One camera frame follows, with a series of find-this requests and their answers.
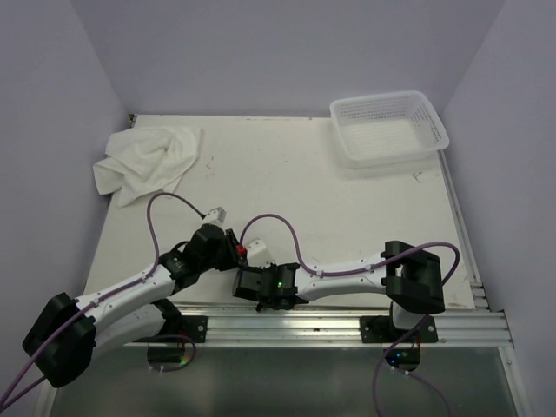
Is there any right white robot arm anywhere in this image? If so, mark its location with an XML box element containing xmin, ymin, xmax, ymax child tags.
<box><xmin>232</xmin><ymin>239</ymin><xmax>445</xmax><ymax>341</ymax></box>

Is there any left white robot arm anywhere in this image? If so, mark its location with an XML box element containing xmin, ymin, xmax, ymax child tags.
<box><xmin>23</xmin><ymin>224</ymin><xmax>247</xmax><ymax>387</ymax></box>

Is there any white crumpled towel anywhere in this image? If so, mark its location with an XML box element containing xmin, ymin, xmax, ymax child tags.
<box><xmin>93</xmin><ymin>126</ymin><xmax>203</xmax><ymax>208</ymax></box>

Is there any white perforated plastic basket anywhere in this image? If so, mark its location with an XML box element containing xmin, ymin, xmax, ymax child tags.
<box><xmin>329</xmin><ymin>90</ymin><xmax>450</xmax><ymax>169</ymax></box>

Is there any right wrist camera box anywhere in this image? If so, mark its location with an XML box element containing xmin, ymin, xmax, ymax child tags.
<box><xmin>239</xmin><ymin>238</ymin><xmax>275</xmax><ymax>268</ymax></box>

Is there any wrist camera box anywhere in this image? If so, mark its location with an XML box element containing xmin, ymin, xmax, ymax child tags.
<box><xmin>239</xmin><ymin>238</ymin><xmax>275</xmax><ymax>268</ymax></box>
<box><xmin>202</xmin><ymin>207</ymin><xmax>227</xmax><ymax>228</ymax></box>

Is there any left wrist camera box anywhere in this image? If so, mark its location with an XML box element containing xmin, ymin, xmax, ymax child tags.
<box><xmin>202</xmin><ymin>207</ymin><xmax>227</xmax><ymax>228</ymax></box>

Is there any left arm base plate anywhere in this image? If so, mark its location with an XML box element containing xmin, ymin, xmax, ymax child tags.
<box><xmin>147</xmin><ymin>314</ymin><xmax>209</xmax><ymax>345</ymax></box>

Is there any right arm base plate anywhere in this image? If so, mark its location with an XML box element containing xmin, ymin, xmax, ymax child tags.
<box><xmin>359</xmin><ymin>315</ymin><xmax>439</xmax><ymax>344</ymax></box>

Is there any aluminium mounting rail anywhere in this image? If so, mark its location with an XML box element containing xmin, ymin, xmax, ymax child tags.
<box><xmin>121</xmin><ymin>303</ymin><xmax>513</xmax><ymax>348</ymax></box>

